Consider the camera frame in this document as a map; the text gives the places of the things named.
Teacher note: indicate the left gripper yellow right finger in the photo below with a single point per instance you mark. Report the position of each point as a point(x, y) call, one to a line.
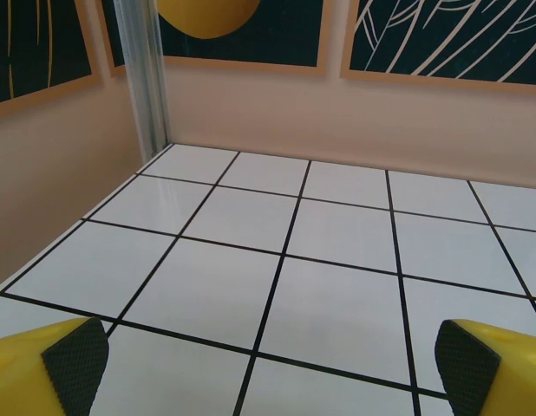
point(502, 372)

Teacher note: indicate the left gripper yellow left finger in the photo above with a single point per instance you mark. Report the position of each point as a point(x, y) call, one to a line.
point(29, 372)

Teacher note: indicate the aluminium corner post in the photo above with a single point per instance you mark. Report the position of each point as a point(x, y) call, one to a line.
point(142, 78)

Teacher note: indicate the yellow oval wall panel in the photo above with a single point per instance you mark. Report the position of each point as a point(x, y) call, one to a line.
point(250, 39)

